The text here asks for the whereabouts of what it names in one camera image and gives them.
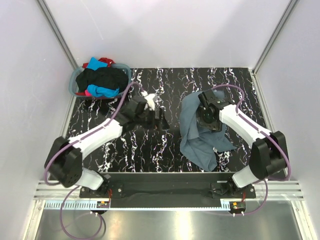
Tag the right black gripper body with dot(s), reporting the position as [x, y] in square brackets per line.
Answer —
[212, 124]

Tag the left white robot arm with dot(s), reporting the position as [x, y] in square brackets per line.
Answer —
[65, 158]

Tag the aluminium frame rail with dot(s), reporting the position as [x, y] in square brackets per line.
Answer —
[120, 200]

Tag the pink garment in basket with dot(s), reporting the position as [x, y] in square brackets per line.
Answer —
[87, 93]

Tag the red t shirt in basket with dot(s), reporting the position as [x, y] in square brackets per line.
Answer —
[96, 80]

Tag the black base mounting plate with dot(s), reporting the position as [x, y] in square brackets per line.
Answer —
[166, 183]

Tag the teal plastic laundry basket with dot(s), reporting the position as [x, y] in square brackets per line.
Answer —
[73, 86]

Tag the cyan t shirt in basket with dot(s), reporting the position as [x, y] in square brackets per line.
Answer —
[102, 89]

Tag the black t shirt in basket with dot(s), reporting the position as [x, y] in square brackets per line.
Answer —
[106, 77]

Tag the grey blue t shirt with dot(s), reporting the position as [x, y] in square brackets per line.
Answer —
[199, 144]

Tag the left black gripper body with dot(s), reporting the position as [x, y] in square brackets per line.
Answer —
[148, 119]

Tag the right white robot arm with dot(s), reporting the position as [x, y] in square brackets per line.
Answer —
[269, 153]

